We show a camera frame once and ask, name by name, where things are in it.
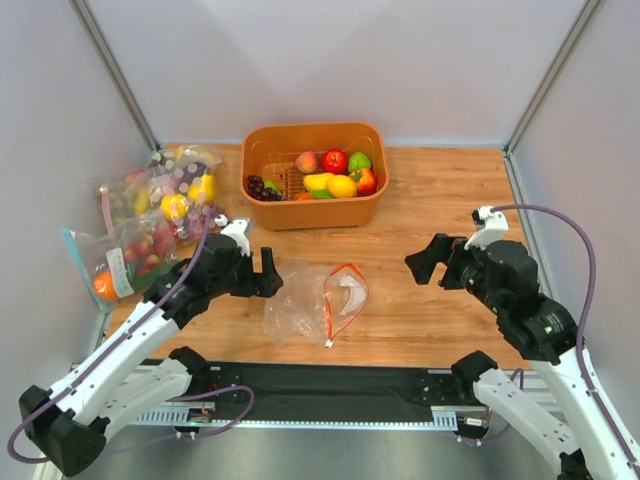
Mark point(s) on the left aluminium frame post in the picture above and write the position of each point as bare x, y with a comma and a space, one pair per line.
99, 42

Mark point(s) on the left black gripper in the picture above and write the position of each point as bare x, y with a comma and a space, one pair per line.
253, 282

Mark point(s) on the fake peach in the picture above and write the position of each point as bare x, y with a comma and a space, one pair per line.
307, 162

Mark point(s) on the pink zip bag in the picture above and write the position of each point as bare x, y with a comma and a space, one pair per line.
122, 197

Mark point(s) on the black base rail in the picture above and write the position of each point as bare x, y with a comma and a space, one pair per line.
324, 397

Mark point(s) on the polka dot zip bag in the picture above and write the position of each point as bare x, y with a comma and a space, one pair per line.
183, 188

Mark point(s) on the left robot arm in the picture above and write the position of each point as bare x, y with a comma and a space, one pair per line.
72, 421

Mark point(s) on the orange plastic basket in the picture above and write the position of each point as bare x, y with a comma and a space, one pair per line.
270, 152

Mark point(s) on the orange zip top bag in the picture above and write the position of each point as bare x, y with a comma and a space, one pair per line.
317, 302

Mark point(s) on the fake green apple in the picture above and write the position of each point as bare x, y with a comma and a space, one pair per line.
357, 161

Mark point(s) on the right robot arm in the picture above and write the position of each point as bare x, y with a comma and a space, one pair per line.
586, 443

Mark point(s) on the fake persimmon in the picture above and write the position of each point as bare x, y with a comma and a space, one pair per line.
365, 181

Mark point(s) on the fake purple grapes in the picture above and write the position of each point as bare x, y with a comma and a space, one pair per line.
256, 190

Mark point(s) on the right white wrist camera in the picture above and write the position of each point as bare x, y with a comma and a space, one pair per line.
491, 225

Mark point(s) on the fake yellow mango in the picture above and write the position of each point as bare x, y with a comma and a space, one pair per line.
317, 182

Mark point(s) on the fake green mango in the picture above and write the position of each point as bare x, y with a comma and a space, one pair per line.
321, 194

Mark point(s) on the fake yellow lemon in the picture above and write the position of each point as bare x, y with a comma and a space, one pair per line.
342, 187

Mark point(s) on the blue zip bag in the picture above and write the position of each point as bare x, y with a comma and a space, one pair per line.
125, 261

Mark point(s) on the right aluminium frame post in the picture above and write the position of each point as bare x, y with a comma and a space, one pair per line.
561, 59

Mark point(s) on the fake red apple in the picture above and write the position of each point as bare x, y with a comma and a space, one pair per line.
335, 161

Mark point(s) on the fake green pear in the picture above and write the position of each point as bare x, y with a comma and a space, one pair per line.
273, 186

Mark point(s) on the aluminium frame post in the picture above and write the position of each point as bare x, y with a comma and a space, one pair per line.
99, 42
561, 59

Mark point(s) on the fake orange tangerine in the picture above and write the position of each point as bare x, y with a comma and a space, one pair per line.
303, 196

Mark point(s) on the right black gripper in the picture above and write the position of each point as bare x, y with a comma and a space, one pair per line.
447, 263

